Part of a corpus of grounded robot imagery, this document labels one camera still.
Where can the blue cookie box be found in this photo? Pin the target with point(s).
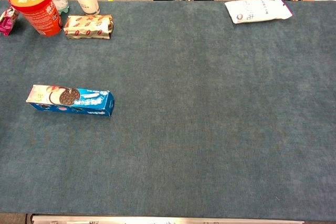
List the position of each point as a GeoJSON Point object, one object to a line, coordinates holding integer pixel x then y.
{"type": "Point", "coordinates": [78, 101]}

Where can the blue felt table cloth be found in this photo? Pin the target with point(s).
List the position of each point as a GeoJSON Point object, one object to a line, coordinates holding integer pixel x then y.
{"type": "Point", "coordinates": [197, 116]}

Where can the gold foil snack package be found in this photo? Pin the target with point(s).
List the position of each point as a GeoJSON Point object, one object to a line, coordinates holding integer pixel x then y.
{"type": "Point", "coordinates": [89, 26]}

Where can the white detergent bag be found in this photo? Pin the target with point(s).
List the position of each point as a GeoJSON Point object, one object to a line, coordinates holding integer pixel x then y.
{"type": "Point", "coordinates": [257, 11]}

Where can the orange snack canister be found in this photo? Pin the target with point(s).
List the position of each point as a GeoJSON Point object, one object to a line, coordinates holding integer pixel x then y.
{"type": "Point", "coordinates": [39, 11]}

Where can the pink snack packet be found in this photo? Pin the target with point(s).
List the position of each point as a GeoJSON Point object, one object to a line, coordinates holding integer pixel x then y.
{"type": "Point", "coordinates": [8, 20]}

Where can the aluminium rail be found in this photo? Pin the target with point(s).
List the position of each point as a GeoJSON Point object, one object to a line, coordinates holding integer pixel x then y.
{"type": "Point", "coordinates": [168, 220]}

